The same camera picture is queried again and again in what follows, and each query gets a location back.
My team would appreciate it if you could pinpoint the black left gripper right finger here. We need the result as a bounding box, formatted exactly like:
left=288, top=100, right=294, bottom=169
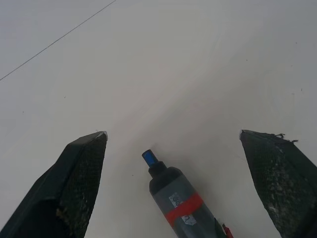
left=239, top=129, right=317, bottom=238

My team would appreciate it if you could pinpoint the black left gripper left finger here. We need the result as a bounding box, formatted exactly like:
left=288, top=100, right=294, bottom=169
left=0, top=130, right=108, bottom=238

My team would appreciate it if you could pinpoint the grey marker with blue tip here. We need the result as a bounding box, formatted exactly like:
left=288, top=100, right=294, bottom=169
left=141, top=149, right=234, bottom=238

